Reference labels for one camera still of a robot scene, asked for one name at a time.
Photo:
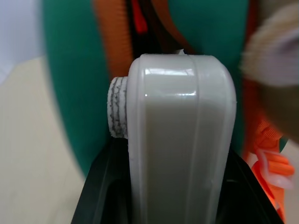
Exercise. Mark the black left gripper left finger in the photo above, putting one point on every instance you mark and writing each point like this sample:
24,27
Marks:
102,186

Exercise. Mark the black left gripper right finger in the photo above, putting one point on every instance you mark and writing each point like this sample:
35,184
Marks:
245,198

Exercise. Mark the white plastic box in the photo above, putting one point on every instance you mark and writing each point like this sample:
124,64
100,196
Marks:
182,140

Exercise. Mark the orange and teal backpack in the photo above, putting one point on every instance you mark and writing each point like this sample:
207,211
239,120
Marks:
77,70

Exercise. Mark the beige plush toy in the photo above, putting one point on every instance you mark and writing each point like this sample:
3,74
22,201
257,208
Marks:
273,53

